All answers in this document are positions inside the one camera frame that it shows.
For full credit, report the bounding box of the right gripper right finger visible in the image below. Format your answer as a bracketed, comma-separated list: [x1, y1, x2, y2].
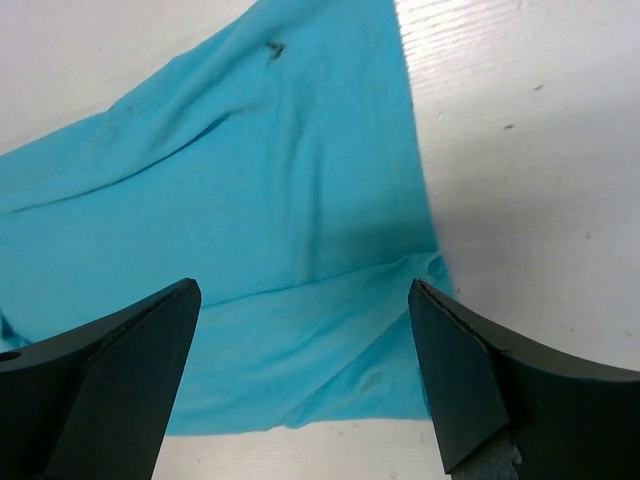
[408, 280, 639, 479]

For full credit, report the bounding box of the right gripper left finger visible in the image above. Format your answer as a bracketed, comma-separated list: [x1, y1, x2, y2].
[1, 279, 201, 479]

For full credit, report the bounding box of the blue t-shirt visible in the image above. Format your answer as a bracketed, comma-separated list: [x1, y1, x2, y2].
[1, 1, 451, 435]

